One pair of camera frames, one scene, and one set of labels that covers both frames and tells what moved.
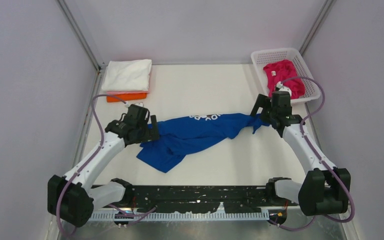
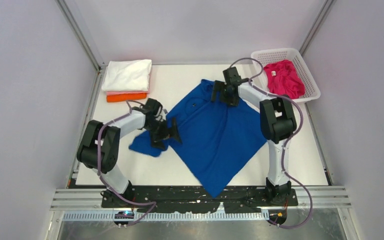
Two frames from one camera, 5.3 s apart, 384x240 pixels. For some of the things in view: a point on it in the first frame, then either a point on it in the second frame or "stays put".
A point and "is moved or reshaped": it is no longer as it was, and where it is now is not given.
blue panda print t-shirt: [178, 136] is moved or reshaped
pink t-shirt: [280, 71] stays put
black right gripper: [264, 102] → [218, 85]
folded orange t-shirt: [119, 97] stays put
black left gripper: [151, 133] → [158, 143]
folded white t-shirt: [132, 75] stays put
